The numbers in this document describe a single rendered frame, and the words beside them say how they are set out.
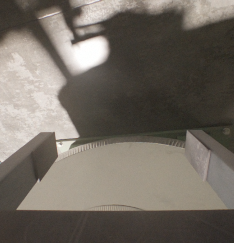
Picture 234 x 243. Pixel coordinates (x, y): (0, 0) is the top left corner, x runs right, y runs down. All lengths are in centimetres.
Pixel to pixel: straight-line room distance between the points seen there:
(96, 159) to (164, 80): 45
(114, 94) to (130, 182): 43
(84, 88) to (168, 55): 41
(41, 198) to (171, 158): 49
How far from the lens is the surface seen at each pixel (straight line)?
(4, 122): 129
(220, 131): 103
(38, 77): 94
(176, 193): 59
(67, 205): 66
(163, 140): 72
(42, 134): 16
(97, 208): 61
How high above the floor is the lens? 71
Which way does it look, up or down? 49 degrees down
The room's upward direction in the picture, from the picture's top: 169 degrees counter-clockwise
